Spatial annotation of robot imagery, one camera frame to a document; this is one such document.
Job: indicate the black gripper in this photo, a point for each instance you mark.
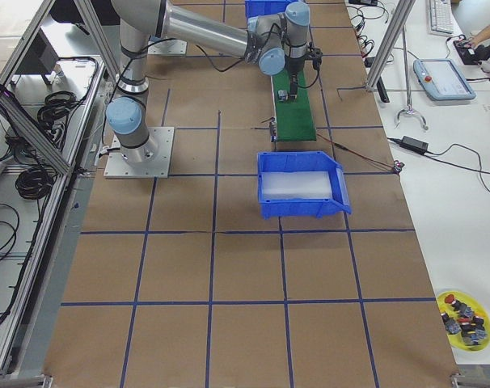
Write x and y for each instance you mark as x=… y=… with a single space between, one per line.
x=293 y=69

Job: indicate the yellow push button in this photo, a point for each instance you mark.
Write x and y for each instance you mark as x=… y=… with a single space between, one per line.
x=283 y=95

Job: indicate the yellow plate of buttons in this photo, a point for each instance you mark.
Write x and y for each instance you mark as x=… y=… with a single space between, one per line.
x=466 y=322

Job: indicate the person hand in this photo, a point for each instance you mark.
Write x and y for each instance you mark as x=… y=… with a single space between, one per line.
x=476 y=40

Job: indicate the green conveyor belt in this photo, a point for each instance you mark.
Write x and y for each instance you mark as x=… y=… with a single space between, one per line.
x=293 y=118

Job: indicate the left blue bin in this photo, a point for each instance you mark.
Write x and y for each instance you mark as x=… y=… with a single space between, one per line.
x=255 y=8

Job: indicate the blue bin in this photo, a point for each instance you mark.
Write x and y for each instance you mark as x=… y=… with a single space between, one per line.
x=303 y=161
x=255 y=8

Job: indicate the right blue bin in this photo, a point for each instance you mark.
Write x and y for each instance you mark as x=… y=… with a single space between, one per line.
x=303 y=161

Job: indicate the right bin white foam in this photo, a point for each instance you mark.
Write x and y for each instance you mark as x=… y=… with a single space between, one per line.
x=296 y=185

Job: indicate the black power adapter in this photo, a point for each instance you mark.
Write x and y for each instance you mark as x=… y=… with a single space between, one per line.
x=414 y=145

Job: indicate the teach pendant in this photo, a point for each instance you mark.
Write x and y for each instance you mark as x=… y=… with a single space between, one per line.
x=442 y=80

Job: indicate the white keyboard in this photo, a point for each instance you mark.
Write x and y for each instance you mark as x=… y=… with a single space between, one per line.
x=439 y=17

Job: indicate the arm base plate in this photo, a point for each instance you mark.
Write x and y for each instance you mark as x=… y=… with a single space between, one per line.
x=148 y=161
x=170 y=48

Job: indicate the aluminium frame post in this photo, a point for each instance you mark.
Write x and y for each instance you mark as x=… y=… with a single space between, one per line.
x=391 y=35

